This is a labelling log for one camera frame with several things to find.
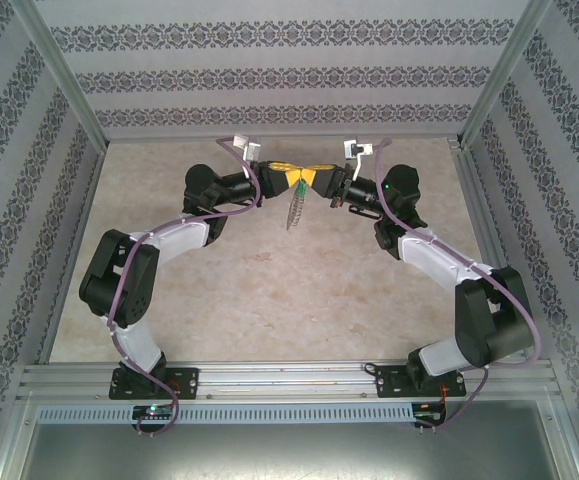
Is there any grey metal sheet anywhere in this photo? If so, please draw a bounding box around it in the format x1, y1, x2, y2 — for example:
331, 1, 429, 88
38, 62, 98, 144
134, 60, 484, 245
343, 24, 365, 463
18, 399, 568, 480

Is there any thin black right gripper cable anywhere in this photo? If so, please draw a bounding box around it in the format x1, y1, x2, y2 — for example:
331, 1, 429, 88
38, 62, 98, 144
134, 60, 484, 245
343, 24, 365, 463
347, 204, 386, 220

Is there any aluminium back rail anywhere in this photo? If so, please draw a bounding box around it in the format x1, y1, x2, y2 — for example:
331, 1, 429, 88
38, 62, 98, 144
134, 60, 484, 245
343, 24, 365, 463
103, 130, 465, 145

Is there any aluminium right side rail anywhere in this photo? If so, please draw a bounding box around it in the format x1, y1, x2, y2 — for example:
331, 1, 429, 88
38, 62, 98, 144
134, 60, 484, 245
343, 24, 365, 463
447, 137, 540, 361

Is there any aluminium left side rail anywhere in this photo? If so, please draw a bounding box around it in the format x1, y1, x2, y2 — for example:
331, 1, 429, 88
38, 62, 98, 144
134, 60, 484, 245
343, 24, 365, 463
37, 142, 110, 365

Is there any aluminium right frame post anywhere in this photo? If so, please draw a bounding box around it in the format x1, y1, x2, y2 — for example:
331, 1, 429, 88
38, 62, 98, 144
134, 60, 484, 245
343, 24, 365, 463
460, 0, 554, 149

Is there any aluminium frame post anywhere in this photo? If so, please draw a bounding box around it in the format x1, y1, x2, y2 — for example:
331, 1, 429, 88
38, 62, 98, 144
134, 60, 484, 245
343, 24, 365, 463
460, 0, 554, 149
11, 0, 111, 149

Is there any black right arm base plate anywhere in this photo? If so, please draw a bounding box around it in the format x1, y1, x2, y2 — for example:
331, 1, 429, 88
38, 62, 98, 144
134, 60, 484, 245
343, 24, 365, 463
376, 367, 468, 400

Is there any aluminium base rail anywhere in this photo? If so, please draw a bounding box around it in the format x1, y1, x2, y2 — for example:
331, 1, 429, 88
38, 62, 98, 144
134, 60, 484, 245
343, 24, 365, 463
16, 362, 563, 401

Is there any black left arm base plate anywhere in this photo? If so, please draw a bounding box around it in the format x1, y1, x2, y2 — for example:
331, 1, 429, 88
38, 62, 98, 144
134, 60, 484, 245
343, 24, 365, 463
109, 368, 201, 401

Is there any aluminium left frame post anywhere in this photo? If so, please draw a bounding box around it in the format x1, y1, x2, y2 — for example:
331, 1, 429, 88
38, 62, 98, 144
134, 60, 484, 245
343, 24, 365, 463
11, 0, 111, 149

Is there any grey slotted cable duct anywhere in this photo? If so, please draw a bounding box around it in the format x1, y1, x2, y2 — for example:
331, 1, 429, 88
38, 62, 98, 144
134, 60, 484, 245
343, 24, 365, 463
36, 403, 415, 424

